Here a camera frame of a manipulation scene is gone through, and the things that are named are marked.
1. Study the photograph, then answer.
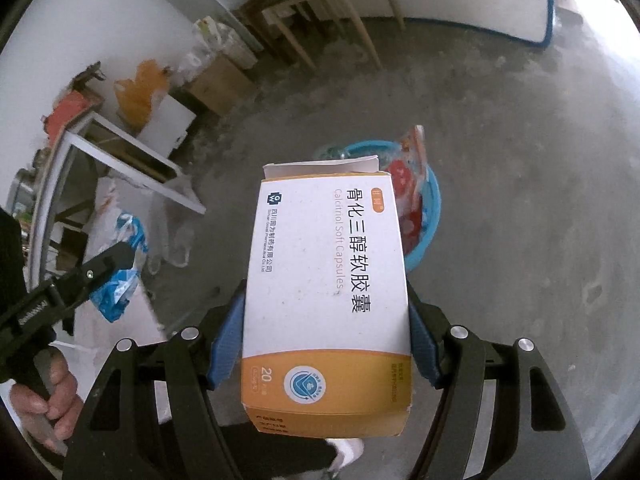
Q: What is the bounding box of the white shelf table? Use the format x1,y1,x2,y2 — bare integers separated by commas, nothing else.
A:
27,112,206,288

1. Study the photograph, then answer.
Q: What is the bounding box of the white shoe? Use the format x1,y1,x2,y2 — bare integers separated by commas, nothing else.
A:
326,438,364,479

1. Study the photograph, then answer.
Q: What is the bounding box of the cardboard box on floor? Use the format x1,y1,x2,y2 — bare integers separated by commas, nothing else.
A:
186,55,257,117

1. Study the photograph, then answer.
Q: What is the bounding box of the red snack bag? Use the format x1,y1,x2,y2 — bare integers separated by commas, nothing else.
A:
385,125,428,255

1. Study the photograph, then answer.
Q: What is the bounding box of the yellow white medicine box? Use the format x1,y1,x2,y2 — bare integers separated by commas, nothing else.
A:
241,156,412,439

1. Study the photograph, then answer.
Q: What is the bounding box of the blue wrapper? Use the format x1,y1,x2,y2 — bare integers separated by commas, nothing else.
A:
86,208,149,323

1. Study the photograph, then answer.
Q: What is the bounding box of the orange plastic bag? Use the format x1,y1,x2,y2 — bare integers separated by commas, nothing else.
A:
113,60,171,130

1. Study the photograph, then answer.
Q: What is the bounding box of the blue plastic basin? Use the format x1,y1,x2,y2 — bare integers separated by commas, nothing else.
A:
312,140,442,272

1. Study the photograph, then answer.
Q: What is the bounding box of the white plastic bag under shelf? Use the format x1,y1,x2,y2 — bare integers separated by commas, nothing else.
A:
85,176,198,274

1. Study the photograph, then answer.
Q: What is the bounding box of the left hand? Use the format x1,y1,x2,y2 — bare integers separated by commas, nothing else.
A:
10,347,84,456

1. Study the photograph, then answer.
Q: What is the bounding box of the steel pot on shelf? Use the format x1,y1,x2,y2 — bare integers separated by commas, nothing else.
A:
6,168,38,222

